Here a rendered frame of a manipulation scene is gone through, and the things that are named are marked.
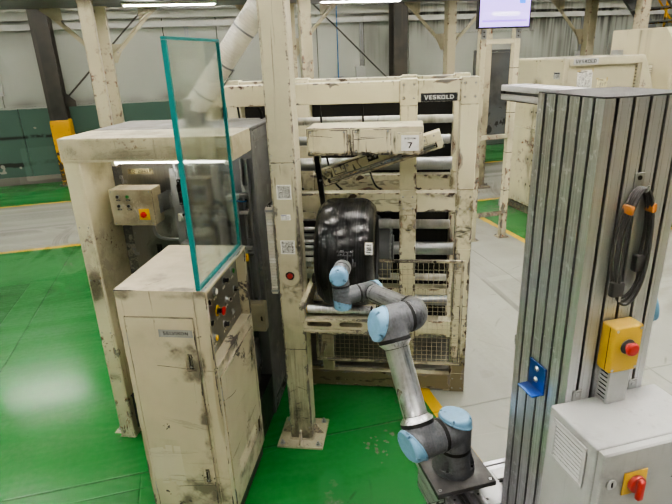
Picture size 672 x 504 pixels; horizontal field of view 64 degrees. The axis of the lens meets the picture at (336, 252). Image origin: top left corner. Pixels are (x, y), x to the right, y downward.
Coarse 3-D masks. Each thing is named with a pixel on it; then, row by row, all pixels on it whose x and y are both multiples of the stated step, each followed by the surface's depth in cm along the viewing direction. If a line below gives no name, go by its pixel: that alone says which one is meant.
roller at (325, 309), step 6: (312, 306) 276; (318, 306) 276; (324, 306) 276; (330, 306) 275; (354, 306) 274; (360, 306) 274; (366, 306) 273; (312, 312) 277; (318, 312) 276; (324, 312) 276; (330, 312) 275; (336, 312) 275; (342, 312) 274; (348, 312) 274; (354, 312) 273; (360, 312) 273; (366, 312) 272
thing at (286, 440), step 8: (320, 424) 328; (288, 432) 322; (280, 440) 315; (288, 440) 315; (296, 440) 315; (304, 440) 314; (312, 440) 314; (320, 440) 314; (304, 448) 309; (312, 448) 308; (320, 448) 308
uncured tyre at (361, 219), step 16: (320, 208) 268; (336, 208) 262; (352, 208) 261; (368, 208) 262; (320, 224) 258; (336, 224) 255; (352, 224) 254; (368, 224) 256; (320, 240) 254; (336, 240) 252; (352, 240) 251; (368, 240) 253; (320, 256) 254; (368, 256) 253; (320, 272) 256; (352, 272) 253; (368, 272) 254; (320, 288) 262; (352, 304) 271
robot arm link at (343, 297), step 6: (336, 288) 220; (342, 288) 219; (348, 288) 221; (354, 288) 223; (336, 294) 220; (342, 294) 220; (348, 294) 221; (354, 294) 222; (360, 294) 223; (336, 300) 221; (342, 300) 220; (348, 300) 221; (354, 300) 223; (360, 300) 225; (336, 306) 222; (342, 306) 221; (348, 306) 222
